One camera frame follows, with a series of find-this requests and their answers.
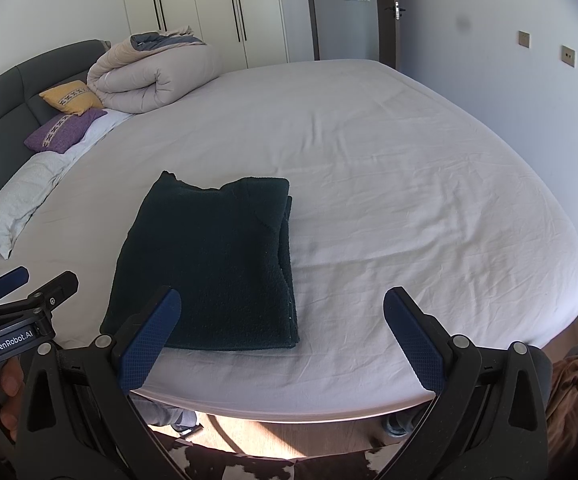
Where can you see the yellow patterned pillow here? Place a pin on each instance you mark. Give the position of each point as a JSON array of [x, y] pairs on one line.
[[71, 97]]

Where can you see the white wardrobe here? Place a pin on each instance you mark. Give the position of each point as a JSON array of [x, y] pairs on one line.
[[194, 0]]

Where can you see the brown and white cowhide rug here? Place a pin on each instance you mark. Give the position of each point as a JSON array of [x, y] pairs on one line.
[[269, 467]]

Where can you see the grey slipper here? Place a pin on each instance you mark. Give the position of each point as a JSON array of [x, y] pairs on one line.
[[189, 426], [399, 425]]

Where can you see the dark green knit sweater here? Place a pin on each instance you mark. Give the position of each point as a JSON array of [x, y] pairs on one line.
[[209, 260]]

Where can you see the purple patterned pillow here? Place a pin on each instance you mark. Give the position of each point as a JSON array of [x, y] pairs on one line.
[[61, 132]]

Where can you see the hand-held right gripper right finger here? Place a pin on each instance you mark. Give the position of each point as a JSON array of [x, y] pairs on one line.
[[414, 340]]

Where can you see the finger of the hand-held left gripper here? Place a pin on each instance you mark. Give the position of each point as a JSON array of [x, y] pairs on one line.
[[11, 280], [61, 285]]

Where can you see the bed with white sheet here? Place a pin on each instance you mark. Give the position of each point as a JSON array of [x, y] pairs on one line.
[[394, 185]]

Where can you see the beige folded duvet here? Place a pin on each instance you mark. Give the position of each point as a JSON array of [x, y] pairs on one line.
[[159, 77]]

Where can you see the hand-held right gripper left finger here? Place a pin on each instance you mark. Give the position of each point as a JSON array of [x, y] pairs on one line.
[[151, 335]]

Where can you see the bronze wall socket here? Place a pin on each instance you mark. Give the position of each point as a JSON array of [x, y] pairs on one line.
[[524, 39], [569, 55]]

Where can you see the white pillow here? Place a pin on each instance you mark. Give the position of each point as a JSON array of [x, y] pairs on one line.
[[16, 205], [106, 122]]

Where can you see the brown cloth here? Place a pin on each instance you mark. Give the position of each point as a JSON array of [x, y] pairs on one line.
[[574, 390]]

